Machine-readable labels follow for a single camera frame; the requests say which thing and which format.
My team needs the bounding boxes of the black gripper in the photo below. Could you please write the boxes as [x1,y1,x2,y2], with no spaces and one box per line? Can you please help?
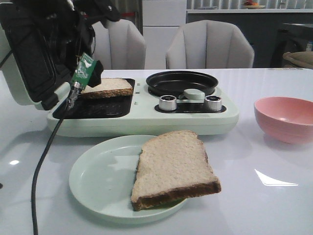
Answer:
[24,0,121,71]

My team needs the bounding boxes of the mint green sandwich maker lid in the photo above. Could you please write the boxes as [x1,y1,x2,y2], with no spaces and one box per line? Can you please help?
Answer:
[0,2,71,110]

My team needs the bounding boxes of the bread slice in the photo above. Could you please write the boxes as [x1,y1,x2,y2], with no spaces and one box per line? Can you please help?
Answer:
[131,130,222,211]
[81,78,133,99]

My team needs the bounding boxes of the mint green breakfast maker base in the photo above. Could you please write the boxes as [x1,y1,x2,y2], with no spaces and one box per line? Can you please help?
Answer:
[57,77,239,137]

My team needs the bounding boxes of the left grey upholstered chair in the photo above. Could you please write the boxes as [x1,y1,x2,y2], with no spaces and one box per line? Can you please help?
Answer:
[92,19,146,70]

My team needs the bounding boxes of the grey upholstered chair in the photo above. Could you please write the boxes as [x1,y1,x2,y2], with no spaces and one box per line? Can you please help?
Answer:
[165,20,254,69]
[92,19,146,70]

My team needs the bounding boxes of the white refrigerator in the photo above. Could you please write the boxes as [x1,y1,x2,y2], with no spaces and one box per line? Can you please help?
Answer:
[142,0,187,70]

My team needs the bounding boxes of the black round frying pan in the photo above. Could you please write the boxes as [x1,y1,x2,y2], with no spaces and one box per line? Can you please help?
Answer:
[146,70,219,97]

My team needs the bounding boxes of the left silver control knob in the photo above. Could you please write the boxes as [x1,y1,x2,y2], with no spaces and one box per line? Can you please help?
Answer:
[158,95,177,111]

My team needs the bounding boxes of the silver control knob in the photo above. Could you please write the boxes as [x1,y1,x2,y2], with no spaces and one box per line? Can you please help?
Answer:
[203,95,223,112]
[158,95,177,111]

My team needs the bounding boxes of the right grey upholstered chair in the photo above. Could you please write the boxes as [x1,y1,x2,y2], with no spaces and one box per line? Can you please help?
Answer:
[165,20,254,69]

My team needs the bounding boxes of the mint green round plate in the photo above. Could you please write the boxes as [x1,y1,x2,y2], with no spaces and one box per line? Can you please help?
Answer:
[69,135,187,224]

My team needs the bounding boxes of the right silver control knob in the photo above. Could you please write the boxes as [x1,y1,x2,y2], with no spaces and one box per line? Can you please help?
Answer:
[203,95,223,112]

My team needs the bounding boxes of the fruit plate on counter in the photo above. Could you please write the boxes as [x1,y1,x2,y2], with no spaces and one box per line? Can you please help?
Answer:
[242,0,265,9]

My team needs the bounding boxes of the dark grey kitchen counter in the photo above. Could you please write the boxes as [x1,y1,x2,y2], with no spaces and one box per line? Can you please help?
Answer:
[186,9,313,68]

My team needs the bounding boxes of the beige sofa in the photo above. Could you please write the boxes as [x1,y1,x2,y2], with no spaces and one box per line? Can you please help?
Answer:
[282,51,313,69]

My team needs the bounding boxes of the pink bowl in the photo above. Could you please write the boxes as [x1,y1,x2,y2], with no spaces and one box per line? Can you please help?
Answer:
[254,96,313,144]

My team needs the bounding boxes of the green circuit board camera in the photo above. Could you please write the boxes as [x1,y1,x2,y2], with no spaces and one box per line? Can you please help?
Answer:
[71,52,103,90]

